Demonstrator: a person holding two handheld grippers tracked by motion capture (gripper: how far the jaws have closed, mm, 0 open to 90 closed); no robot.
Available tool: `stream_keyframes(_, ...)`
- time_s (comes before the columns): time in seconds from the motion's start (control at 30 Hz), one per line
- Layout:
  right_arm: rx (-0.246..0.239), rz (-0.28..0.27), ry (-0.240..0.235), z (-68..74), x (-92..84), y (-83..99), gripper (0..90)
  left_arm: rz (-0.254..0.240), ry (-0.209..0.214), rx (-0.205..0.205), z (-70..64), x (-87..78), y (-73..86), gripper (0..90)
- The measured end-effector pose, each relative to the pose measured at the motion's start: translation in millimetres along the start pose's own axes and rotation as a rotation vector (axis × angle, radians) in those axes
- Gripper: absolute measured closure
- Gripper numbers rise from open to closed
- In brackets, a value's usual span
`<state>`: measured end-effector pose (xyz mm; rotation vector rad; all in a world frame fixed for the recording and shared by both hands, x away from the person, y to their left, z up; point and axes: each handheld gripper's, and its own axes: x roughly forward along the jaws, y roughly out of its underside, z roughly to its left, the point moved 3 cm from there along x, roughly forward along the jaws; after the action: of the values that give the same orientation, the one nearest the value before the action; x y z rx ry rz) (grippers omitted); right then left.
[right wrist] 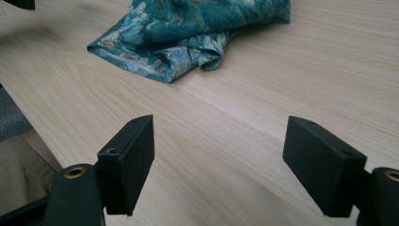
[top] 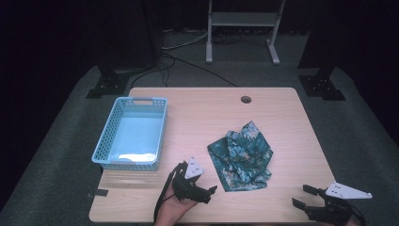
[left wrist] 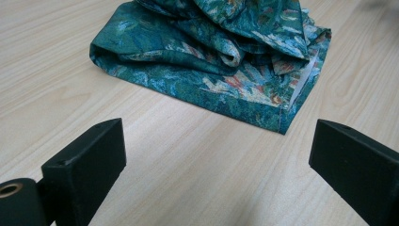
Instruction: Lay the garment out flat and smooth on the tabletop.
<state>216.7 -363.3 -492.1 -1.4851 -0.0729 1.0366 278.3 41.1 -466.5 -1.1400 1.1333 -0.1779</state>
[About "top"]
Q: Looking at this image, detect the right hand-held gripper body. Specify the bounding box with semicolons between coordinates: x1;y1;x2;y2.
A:
305;181;374;226

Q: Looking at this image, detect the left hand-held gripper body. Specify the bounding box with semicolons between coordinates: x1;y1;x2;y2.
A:
171;155;205;202

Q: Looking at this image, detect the teal floral cloth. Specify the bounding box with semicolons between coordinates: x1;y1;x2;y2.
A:
206;120;274;193

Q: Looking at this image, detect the light blue plastic basket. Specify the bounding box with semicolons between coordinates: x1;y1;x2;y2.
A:
90;96;168;172

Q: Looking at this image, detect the black stand base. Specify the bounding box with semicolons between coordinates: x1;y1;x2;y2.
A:
297;67;346;102
86;64;132;100

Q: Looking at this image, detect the white metal stand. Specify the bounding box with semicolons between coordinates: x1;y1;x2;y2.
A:
205;0;287;66

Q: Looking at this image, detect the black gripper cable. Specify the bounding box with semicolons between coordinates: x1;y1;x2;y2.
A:
152;165;179;224

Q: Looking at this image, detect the black floor cable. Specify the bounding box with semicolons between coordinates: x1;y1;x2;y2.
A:
130;51;240;89

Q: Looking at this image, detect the grey floor cable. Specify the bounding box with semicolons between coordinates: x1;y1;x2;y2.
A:
161;30;209;52

